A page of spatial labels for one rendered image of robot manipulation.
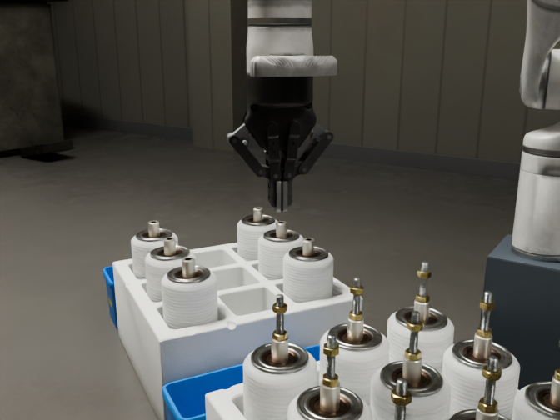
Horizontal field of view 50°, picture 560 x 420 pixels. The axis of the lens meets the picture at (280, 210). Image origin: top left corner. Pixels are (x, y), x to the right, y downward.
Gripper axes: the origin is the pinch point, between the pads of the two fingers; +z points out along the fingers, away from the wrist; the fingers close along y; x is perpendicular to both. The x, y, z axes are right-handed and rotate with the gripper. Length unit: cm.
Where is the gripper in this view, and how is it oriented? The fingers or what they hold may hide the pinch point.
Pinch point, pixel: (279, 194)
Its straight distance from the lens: 72.1
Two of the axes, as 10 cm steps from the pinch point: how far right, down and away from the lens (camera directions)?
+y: -9.7, 0.7, -2.3
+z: 0.0, 9.6, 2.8
